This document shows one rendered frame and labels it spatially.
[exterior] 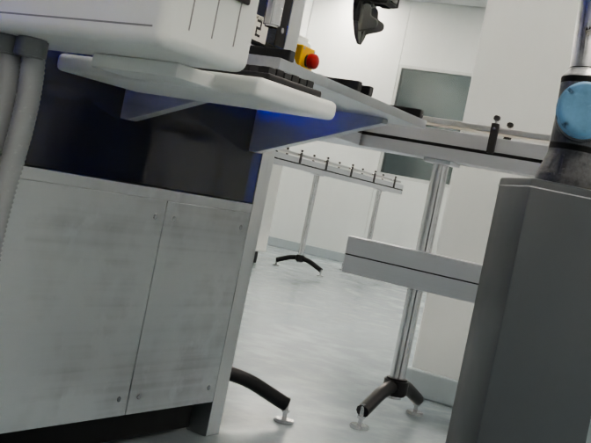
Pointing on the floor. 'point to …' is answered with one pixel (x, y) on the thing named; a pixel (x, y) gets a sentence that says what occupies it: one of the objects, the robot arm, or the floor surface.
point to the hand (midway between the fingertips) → (356, 38)
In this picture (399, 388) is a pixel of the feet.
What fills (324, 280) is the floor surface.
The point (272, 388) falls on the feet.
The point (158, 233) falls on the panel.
